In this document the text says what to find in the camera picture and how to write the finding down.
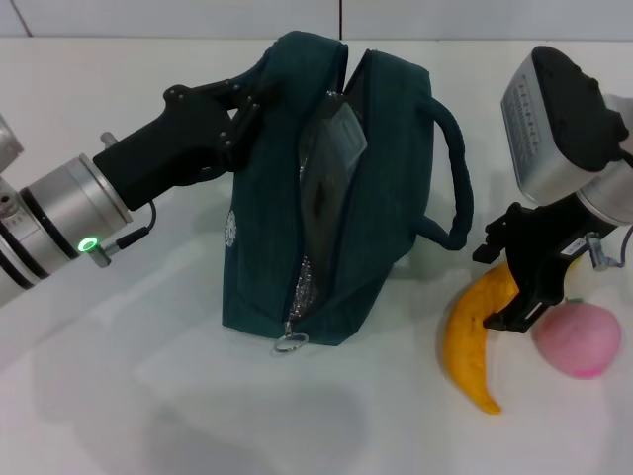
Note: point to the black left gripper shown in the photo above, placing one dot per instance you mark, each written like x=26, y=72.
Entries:
x=168, y=143

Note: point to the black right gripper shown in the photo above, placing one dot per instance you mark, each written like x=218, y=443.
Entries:
x=544, y=247

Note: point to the yellow banana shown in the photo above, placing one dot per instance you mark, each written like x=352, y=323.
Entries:
x=467, y=336

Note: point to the pink toy peach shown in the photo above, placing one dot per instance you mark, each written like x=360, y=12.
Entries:
x=578, y=341

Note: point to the clear plastic lunch box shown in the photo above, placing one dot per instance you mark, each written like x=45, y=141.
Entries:
x=336, y=148

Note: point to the dark teal fabric lunch bag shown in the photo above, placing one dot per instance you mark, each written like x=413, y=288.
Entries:
x=395, y=173

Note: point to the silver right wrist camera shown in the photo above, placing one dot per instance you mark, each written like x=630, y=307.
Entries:
x=544, y=123

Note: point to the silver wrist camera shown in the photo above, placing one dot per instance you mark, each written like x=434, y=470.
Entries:
x=6, y=143
x=544, y=123

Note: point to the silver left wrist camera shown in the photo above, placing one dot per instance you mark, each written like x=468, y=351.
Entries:
x=6, y=143

